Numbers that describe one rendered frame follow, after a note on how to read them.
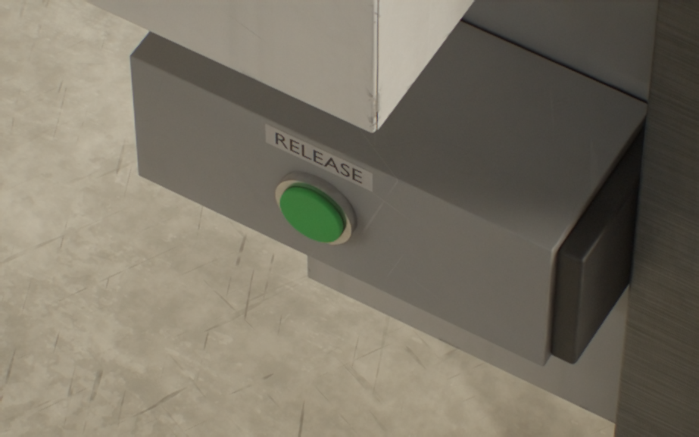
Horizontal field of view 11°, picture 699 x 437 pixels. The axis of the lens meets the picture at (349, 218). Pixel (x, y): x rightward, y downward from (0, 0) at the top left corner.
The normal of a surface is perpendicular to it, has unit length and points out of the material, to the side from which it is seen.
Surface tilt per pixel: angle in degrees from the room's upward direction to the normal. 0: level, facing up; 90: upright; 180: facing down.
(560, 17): 90
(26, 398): 0
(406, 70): 90
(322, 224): 90
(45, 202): 0
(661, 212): 90
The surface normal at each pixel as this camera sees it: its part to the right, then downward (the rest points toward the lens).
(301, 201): -0.51, 0.69
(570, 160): 0.00, -0.60
